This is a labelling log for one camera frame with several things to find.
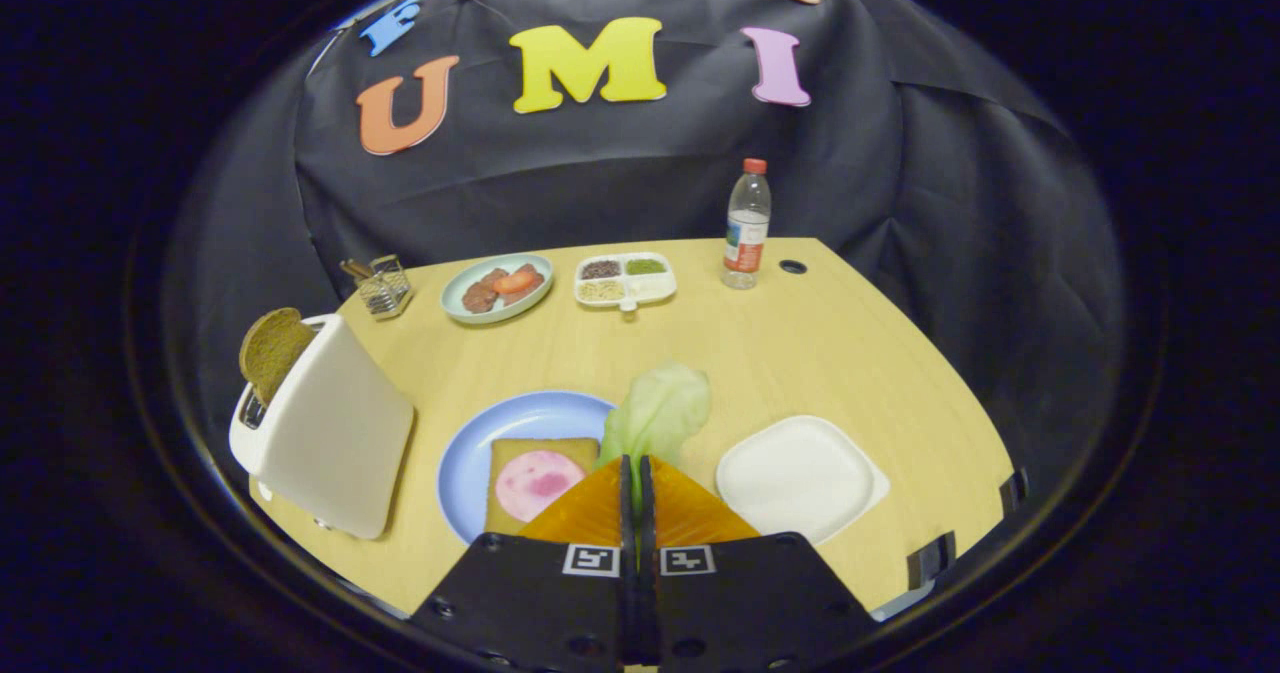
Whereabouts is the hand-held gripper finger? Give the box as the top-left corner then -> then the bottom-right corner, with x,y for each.
638,456 -> 879,673
410,456 -> 638,673

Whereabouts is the green lettuce leaf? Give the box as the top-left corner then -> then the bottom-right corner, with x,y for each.
597,361 -> 712,564

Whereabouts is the brown toasted bread slice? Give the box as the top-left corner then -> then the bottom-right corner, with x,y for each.
238,307 -> 319,406

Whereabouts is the pink ham slice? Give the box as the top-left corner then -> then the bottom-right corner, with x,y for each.
494,450 -> 588,524

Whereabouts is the bread slice under ham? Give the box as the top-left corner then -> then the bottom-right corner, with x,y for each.
484,437 -> 601,536

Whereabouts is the small white square plate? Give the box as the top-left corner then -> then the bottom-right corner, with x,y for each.
715,414 -> 891,546

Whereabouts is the blue round plate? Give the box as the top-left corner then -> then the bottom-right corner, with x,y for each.
437,390 -> 618,546

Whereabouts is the white divided condiment dish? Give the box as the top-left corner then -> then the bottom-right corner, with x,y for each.
574,252 -> 678,312

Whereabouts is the brown meat patty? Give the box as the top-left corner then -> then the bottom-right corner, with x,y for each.
500,263 -> 547,306
461,269 -> 511,315

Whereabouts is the white toaster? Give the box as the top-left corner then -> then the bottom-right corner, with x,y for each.
228,313 -> 416,541

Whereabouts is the clear plastic bottle red cap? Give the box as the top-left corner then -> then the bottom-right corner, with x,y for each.
721,158 -> 773,291

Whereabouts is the pale green plate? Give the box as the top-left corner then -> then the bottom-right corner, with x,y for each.
441,253 -> 554,326

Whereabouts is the black backdrop cloth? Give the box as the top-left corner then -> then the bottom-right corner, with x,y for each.
165,0 -> 1126,514

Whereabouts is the metal wire utensil holder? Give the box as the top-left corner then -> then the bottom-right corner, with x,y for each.
340,254 -> 414,321

